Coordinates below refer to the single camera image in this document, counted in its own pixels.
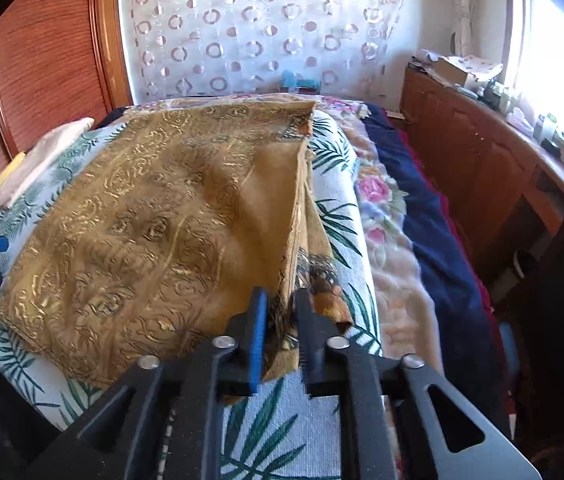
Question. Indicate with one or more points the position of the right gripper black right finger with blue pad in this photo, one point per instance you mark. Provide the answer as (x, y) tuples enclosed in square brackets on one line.
[(399, 418)]

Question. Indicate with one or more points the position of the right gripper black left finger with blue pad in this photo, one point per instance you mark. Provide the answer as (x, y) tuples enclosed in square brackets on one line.
[(163, 418)]

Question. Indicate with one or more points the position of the gold patterned garment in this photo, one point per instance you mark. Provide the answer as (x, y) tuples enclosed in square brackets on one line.
[(64, 293)]

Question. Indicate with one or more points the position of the yellow pillow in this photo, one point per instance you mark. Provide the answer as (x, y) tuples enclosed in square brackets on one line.
[(11, 167)]

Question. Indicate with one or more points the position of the navy blue blanket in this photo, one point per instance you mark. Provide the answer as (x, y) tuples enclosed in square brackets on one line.
[(471, 348)]

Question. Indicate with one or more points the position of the white pillow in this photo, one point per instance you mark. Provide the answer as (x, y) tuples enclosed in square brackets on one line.
[(52, 144)]

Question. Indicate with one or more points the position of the floral fleece blanket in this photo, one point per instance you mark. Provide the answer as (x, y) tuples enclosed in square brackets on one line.
[(386, 219)]

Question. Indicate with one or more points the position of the red-brown louvered wardrobe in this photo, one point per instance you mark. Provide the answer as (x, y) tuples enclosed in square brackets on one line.
[(60, 60)]

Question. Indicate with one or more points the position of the wooden sideboard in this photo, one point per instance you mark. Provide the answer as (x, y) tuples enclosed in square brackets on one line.
[(503, 189)]

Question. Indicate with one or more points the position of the sheer circle-pattern curtain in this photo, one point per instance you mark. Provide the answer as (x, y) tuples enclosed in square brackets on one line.
[(179, 48)]

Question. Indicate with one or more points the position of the blue plastic toy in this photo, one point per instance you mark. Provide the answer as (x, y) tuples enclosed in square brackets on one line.
[(298, 81)]

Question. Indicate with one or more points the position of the cardboard box on sideboard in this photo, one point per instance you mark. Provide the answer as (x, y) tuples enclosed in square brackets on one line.
[(466, 71)]

